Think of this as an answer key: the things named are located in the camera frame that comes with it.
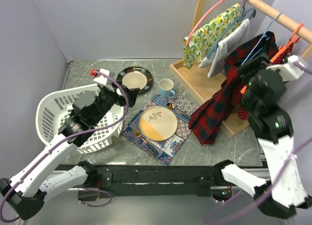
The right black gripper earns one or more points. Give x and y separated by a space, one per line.
261 59

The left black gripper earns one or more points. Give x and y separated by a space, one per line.
131 93

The light blue wire hanger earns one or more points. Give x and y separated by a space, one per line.
264 35

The red polka dot skirt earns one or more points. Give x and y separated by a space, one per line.
237 95

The white cloth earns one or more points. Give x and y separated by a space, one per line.
225 47

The orange plastic hanger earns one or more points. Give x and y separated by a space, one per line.
292 38

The dark blue hanger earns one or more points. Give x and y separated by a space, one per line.
238 19

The red plaid garment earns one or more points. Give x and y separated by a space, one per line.
206 121

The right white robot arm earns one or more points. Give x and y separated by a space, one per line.
283 193

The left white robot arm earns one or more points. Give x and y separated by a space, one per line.
28 191

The pink hanger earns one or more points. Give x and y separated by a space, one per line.
200 16

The dark rimmed striped plate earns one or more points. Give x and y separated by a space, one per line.
136 77

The blue ceramic mug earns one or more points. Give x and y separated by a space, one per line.
166 89

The gold fork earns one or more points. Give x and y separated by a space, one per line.
137 133

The gold spoon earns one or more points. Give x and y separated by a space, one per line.
172 107

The cream and yellow plate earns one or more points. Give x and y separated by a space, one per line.
158 123

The patterned blue placemat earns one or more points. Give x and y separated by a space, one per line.
168 148

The wooden clothes rack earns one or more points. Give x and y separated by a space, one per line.
202 88

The lemon print cloth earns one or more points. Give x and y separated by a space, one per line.
196 47

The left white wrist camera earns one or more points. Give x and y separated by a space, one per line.
101 80

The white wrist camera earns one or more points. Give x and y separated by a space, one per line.
292 70
101 80

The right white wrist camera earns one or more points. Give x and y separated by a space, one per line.
292 70

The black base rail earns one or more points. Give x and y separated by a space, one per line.
147 180

